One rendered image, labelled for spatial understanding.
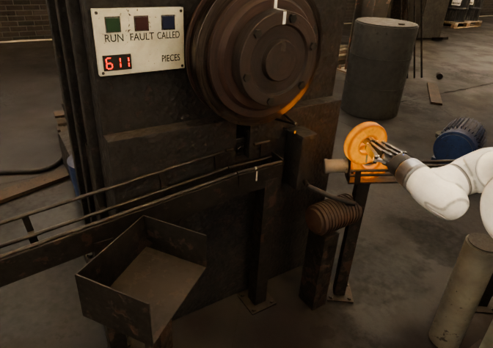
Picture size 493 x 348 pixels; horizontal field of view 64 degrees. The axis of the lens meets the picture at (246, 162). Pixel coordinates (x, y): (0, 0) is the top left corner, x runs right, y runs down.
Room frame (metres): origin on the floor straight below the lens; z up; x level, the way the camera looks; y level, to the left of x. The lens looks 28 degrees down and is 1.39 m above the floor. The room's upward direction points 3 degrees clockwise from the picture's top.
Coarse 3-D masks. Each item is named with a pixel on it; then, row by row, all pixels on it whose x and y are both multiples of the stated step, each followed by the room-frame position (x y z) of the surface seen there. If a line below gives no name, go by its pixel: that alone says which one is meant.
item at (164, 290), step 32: (160, 224) 0.90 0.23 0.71; (96, 256) 0.74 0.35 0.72; (128, 256) 0.84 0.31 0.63; (160, 256) 0.88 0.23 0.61; (192, 256) 0.86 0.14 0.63; (96, 288) 0.65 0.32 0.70; (128, 288) 0.76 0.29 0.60; (160, 288) 0.77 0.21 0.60; (96, 320) 0.66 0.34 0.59; (128, 320) 0.62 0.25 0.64; (160, 320) 0.67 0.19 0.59
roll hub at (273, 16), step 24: (264, 24) 1.14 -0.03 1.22; (288, 24) 1.19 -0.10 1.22; (240, 48) 1.11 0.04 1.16; (264, 48) 1.16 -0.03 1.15; (288, 48) 1.18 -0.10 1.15; (240, 72) 1.10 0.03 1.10; (264, 72) 1.15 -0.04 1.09; (288, 72) 1.19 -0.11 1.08; (312, 72) 1.25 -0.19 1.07; (264, 96) 1.15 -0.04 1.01; (288, 96) 1.20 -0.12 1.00
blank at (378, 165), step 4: (364, 144) 1.37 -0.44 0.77; (360, 148) 1.36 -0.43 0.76; (352, 164) 1.36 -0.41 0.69; (356, 164) 1.36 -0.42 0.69; (360, 164) 1.36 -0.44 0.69; (372, 164) 1.39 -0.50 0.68; (376, 164) 1.37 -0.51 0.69; (380, 164) 1.36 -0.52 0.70; (352, 168) 1.36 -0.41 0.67; (356, 168) 1.36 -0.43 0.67; (360, 168) 1.36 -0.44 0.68; (364, 168) 1.36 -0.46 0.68; (368, 168) 1.37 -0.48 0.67; (372, 168) 1.37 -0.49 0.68; (376, 168) 1.36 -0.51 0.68; (380, 168) 1.36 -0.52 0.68; (384, 168) 1.36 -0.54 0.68; (364, 172) 1.36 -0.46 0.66; (368, 172) 1.36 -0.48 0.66; (372, 172) 1.36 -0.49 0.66; (376, 172) 1.36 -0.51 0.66; (380, 172) 1.36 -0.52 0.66; (384, 172) 1.36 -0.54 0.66; (368, 176) 1.36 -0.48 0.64; (372, 176) 1.36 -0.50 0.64; (376, 176) 1.36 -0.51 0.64
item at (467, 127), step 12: (456, 120) 2.97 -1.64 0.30; (468, 120) 2.92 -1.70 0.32; (444, 132) 2.75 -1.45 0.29; (456, 132) 2.66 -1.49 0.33; (468, 132) 2.70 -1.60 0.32; (480, 132) 2.81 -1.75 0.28; (444, 144) 2.68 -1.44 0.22; (456, 144) 2.63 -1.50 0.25; (468, 144) 2.59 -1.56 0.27; (480, 144) 2.69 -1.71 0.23; (432, 156) 2.84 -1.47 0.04; (444, 156) 2.66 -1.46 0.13; (456, 156) 2.61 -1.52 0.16
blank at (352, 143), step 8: (360, 128) 1.24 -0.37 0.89; (368, 128) 1.24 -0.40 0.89; (376, 128) 1.25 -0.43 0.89; (352, 136) 1.23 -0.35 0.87; (360, 136) 1.23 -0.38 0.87; (368, 136) 1.24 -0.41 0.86; (376, 136) 1.26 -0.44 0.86; (384, 136) 1.27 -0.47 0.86; (344, 144) 1.25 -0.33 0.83; (352, 144) 1.22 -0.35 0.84; (360, 144) 1.24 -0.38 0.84; (344, 152) 1.25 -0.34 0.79; (352, 152) 1.23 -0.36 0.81; (360, 152) 1.24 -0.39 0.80; (352, 160) 1.23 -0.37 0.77; (360, 160) 1.24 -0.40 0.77; (368, 160) 1.26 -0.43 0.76
